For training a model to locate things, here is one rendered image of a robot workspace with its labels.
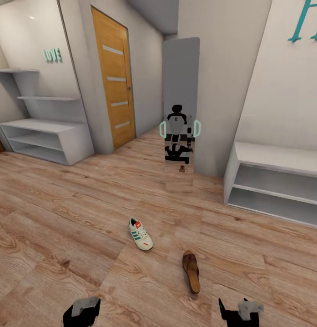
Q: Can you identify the sandal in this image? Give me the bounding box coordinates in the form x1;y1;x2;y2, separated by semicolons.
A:
182;250;200;294

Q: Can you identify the gym shoe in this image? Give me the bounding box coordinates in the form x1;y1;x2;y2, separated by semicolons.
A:
129;217;153;251

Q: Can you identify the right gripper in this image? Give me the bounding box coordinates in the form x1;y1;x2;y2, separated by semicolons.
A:
219;298;260;327

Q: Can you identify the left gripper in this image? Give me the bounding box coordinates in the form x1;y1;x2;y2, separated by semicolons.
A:
63;298;101;327

